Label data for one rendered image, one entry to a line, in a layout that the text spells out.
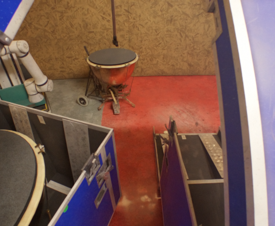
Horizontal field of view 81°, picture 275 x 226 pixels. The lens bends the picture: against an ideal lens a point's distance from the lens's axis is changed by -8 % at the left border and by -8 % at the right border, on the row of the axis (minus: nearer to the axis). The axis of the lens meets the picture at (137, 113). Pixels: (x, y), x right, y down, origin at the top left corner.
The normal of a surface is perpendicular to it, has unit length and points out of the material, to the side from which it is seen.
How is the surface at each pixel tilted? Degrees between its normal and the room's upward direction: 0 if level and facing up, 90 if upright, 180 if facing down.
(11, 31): 90
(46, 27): 90
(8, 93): 90
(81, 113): 0
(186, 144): 2
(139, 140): 0
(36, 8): 90
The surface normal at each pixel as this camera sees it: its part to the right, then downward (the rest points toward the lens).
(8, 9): 0.95, 0.20
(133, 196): 0.00, -0.79
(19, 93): 0.50, 0.54
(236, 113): -1.00, 0.00
